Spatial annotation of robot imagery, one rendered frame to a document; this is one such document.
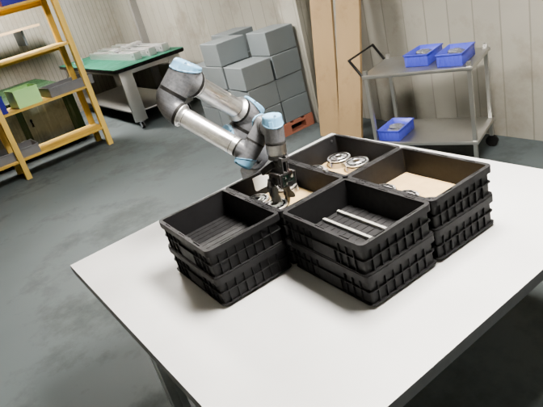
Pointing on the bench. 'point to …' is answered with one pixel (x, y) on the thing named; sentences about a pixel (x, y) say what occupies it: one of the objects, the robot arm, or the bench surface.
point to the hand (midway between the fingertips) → (281, 203)
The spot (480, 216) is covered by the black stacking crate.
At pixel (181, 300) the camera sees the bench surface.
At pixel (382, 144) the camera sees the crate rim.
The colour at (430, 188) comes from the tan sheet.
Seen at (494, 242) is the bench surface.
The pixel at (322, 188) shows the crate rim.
